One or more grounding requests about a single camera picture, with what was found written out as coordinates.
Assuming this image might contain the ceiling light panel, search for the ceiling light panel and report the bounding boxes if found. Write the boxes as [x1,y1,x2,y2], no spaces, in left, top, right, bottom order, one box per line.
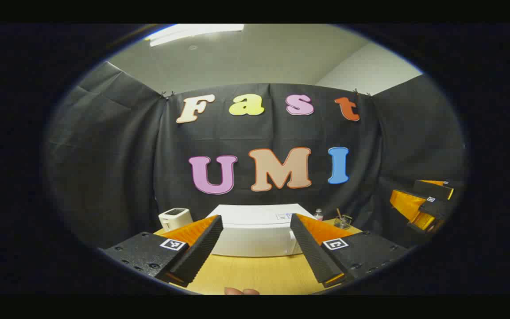
[144,24,244,47]

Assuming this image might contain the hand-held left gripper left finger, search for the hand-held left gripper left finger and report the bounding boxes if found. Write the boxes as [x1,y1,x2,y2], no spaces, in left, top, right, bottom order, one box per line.
[99,215,224,288]

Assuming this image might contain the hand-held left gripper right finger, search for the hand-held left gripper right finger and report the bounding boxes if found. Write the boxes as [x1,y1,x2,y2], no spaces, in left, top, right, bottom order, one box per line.
[290,213,410,288]

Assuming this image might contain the white toaster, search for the white toaster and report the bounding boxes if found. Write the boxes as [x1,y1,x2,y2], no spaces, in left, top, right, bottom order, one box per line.
[158,207,193,232]

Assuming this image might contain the black backdrop cloth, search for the black backdrop cloth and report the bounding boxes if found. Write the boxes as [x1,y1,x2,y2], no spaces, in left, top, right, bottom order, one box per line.
[45,61,467,249]

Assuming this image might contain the white microwave oven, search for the white microwave oven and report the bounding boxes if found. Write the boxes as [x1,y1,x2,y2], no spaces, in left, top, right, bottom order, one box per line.
[213,204,317,257]

